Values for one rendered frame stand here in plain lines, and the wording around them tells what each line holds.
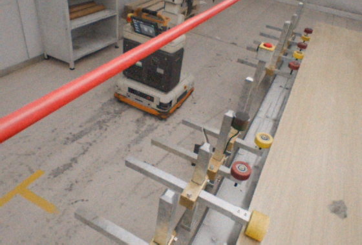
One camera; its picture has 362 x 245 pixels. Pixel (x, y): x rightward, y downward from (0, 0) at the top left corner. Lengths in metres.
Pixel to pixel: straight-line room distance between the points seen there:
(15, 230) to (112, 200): 0.60
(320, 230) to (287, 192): 0.16
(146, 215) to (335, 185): 1.24
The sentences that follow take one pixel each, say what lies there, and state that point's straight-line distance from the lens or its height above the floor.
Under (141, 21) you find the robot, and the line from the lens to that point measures 2.47.
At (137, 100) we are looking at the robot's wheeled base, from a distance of 2.83.
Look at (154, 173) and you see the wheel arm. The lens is 1.01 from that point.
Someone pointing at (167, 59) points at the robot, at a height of 0.64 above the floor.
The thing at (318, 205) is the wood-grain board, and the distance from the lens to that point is 1.21.
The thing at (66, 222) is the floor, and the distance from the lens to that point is 2.09.
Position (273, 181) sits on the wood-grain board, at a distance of 1.20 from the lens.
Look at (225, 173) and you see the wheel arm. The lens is 1.22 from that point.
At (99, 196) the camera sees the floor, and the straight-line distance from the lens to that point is 2.17.
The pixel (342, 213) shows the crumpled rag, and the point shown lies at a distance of 1.22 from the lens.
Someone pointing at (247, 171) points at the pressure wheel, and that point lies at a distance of 1.18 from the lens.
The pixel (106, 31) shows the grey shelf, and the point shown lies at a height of 0.18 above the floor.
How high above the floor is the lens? 1.71
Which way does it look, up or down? 35 degrees down
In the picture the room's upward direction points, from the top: 9 degrees clockwise
